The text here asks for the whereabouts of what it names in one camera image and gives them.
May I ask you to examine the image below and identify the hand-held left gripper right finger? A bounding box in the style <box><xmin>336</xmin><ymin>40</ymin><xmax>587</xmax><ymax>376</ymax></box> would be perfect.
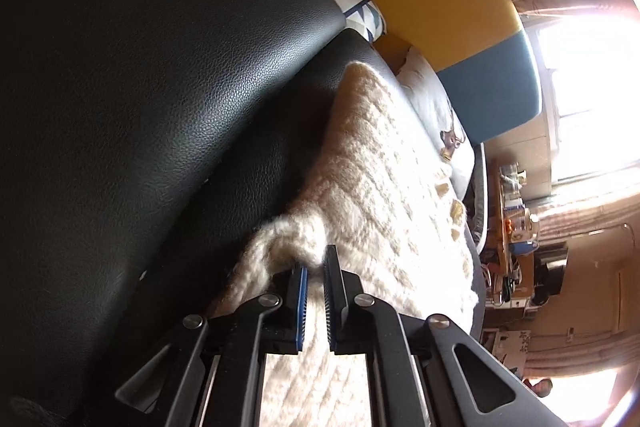
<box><xmin>322</xmin><ymin>245</ymin><xmax>571</xmax><ymax>427</ymax></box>

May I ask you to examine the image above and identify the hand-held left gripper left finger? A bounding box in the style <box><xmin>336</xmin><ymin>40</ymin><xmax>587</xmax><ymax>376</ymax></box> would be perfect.
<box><xmin>115</xmin><ymin>263</ymin><xmax>307</xmax><ymax>427</ymax></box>

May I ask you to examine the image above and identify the cream knit sweater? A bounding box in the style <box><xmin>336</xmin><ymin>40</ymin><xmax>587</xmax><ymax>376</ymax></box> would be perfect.
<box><xmin>205</xmin><ymin>62</ymin><xmax>478</xmax><ymax>427</ymax></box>

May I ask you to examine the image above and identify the white patterned box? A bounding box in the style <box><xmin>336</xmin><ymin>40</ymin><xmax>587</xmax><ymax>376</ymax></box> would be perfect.
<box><xmin>482</xmin><ymin>329</ymin><xmax>531</xmax><ymax>373</ymax></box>

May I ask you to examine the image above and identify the wooden desk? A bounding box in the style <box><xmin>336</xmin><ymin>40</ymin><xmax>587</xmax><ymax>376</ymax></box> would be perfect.
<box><xmin>492</xmin><ymin>159</ymin><xmax>538</xmax><ymax>308</ymax></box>

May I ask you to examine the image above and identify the clear plastic container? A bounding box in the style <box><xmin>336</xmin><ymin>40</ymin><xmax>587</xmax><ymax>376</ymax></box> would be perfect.
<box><xmin>505</xmin><ymin>207</ymin><xmax>538</xmax><ymax>240</ymax></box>

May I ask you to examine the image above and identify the black monitor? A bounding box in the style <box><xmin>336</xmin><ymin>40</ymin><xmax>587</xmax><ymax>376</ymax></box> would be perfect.
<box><xmin>532</xmin><ymin>247</ymin><xmax>571</xmax><ymax>308</ymax></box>

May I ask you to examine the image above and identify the white deer print pillow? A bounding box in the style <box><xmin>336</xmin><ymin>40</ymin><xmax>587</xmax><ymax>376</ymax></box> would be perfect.
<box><xmin>395</xmin><ymin>47</ymin><xmax>476</xmax><ymax>202</ymax></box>

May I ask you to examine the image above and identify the bright side window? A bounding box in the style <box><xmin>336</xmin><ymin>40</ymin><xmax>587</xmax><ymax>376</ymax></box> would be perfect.
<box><xmin>545</xmin><ymin>367</ymin><xmax>640</xmax><ymax>427</ymax></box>

